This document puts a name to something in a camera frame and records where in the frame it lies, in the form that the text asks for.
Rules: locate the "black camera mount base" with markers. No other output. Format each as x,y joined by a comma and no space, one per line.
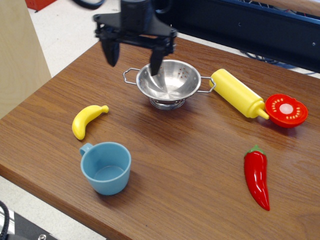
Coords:
20,228

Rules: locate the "light wooden panel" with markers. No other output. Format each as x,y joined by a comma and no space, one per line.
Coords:
23,67

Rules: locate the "yellow toy banana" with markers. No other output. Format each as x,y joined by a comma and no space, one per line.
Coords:
84,117

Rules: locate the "light blue plastic cup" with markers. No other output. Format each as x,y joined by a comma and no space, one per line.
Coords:
106,166

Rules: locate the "yellow mustard squeeze bottle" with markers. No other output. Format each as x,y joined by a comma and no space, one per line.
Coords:
240,96

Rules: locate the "red toy chili pepper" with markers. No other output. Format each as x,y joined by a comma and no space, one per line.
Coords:
255,172

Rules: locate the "black metal frame rail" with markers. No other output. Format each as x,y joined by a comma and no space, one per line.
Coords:
250,26

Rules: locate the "red box on floor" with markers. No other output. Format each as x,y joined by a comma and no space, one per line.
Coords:
38,4

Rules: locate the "stainless steel colander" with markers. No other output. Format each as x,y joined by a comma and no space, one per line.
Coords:
171,86

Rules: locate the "red toy tomato half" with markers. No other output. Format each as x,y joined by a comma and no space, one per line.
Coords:
285,111

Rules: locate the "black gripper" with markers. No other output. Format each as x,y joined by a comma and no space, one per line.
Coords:
136,24

